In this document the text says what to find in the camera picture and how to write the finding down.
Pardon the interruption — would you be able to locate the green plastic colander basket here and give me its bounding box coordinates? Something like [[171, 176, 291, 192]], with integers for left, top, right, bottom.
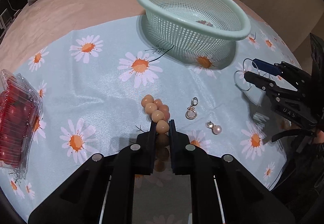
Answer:
[[135, 0, 252, 59]]

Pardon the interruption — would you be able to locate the clear box of cherry tomatoes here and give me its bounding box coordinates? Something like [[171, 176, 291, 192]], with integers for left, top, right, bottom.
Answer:
[[0, 69, 44, 180]]

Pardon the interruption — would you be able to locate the wooden bead bracelet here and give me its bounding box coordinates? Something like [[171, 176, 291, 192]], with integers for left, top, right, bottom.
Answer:
[[141, 95, 171, 172]]

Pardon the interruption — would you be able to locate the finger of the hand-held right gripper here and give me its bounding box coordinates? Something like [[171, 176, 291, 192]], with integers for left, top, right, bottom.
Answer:
[[244, 71, 277, 91], [252, 58, 288, 76]]

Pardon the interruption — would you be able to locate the pearl drop earring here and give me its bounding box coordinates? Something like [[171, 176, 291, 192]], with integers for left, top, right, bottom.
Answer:
[[205, 120, 223, 135]]

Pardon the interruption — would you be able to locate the daisy print blue cloth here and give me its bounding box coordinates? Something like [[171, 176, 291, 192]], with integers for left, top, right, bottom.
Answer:
[[0, 14, 302, 224]]

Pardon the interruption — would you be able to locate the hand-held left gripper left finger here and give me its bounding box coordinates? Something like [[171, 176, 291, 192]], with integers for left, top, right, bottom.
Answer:
[[28, 120, 157, 224]]

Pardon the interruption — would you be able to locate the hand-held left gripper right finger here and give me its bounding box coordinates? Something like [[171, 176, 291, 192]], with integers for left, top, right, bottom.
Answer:
[[168, 120, 295, 224]]

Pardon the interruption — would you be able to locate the gold pendant earring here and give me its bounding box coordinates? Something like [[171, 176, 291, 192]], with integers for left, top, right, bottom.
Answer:
[[186, 97, 198, 120]]

